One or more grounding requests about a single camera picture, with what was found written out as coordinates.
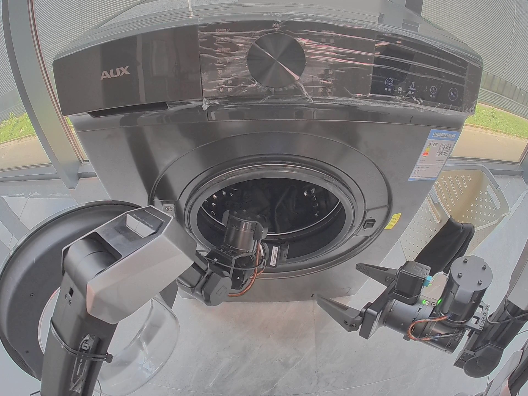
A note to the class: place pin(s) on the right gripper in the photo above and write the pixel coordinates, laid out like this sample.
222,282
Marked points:
406,318

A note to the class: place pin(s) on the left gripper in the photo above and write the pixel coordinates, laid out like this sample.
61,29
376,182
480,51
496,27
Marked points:
243,230

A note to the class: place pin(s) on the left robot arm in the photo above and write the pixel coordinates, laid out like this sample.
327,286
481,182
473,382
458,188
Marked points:
123,262

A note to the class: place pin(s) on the heap of dark clothes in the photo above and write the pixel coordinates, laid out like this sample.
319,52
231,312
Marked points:
288,206

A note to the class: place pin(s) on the grey washing machine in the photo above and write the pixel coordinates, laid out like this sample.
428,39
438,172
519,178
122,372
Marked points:
136,155

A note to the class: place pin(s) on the cream laundry basket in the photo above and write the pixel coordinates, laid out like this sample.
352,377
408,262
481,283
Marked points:
470,198

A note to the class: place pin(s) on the washing machine door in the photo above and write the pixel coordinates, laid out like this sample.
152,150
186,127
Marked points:
24,270

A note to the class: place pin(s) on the black garment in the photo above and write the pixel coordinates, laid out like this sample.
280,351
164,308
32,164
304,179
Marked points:
443,241

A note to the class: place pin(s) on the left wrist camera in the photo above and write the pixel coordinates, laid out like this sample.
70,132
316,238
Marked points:
277,255

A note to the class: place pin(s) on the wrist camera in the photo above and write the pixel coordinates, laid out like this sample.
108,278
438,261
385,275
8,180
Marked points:
410,281
277,255

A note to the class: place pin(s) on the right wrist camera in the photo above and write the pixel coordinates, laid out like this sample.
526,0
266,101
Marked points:
410,281

